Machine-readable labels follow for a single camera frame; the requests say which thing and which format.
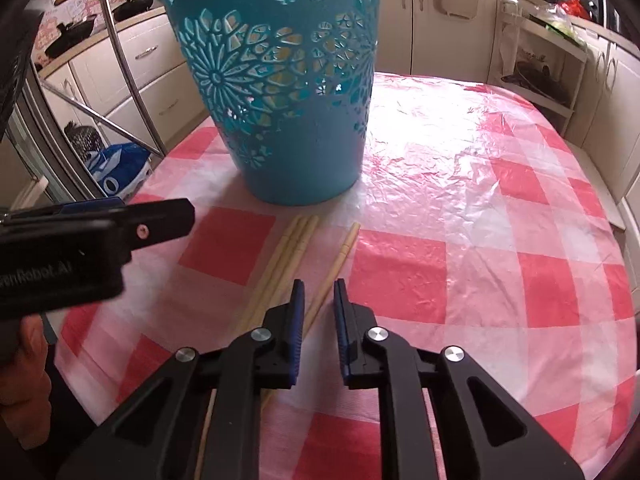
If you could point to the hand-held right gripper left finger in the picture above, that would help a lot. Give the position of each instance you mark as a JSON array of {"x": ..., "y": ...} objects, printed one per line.
[{"x": 297, "y": 320}]

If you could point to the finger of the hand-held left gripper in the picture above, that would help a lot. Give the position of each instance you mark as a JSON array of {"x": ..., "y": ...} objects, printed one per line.
[
  {"x": 160, "y": 222},
  {"x": 75, "y": 208}
]

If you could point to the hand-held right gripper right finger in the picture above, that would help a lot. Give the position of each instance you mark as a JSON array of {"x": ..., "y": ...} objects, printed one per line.
[{"x": 341, "y": 325}]

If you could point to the bundle of wooden chopsticks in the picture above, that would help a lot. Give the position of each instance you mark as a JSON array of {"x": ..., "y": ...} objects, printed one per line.
[{"x": 282, "y": 260}]

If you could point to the wooden chopstick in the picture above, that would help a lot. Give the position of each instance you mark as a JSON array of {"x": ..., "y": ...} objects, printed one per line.
[{"x": 342, "y": 255}]

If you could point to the teal perforated plastic basket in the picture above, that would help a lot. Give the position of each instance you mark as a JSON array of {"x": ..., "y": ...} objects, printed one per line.
[{"x": 300, "y": 160}]

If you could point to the person's left hand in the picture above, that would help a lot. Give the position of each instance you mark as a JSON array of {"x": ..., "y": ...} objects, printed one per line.
[{"x": 30, "y": 385}]

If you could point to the blue white plastic bag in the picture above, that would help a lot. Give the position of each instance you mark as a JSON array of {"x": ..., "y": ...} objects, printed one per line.
[{"x": 120, "y": 165}]

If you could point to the dark bristly object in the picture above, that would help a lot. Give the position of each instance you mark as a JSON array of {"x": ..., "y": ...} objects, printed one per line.
[{"x": 85, "y": 140}]

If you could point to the cream drawer cabinet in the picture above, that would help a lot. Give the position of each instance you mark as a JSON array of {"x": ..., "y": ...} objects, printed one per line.
[{"x": 150, "y": 70}]

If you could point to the dark ribbed object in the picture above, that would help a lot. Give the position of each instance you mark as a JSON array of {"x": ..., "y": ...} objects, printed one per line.
[{"x": 20, "y": 60}]

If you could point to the black frying pan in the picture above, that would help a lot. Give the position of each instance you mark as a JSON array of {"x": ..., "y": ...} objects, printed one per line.
[
  {"x": 70, "y": 37},
  {"x": 132, "y": 5}
]

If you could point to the red white checked tablecloth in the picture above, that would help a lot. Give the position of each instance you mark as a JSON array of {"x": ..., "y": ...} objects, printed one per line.
[{"x": 450, "y": 160}]

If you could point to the cream door cabinet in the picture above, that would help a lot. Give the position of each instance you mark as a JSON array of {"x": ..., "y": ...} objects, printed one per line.
[{"x": 400, "y": 20}]

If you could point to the translucent plastic bag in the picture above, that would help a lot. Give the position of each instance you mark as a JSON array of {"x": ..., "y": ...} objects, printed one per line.
[{"x": 505, "y": 45}]

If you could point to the white shelf rack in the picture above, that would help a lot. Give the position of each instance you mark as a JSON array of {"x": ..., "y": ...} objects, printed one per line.
[{"x": 575, "y": 80}]

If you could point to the green plastic bag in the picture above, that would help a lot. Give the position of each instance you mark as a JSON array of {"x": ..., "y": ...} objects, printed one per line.
[{"x": 557, "y": 22}]

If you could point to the black oven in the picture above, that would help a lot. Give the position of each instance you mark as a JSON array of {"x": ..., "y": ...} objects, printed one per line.
[{"x": 595, "y": 0}]

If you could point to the grey steel rail frame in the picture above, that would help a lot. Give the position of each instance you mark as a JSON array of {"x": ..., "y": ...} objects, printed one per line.
[{"x": 55, "y": 150}]

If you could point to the curved metal tube frame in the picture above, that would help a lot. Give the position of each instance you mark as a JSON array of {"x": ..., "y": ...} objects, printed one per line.
[{"x": 132, "y": 75}]

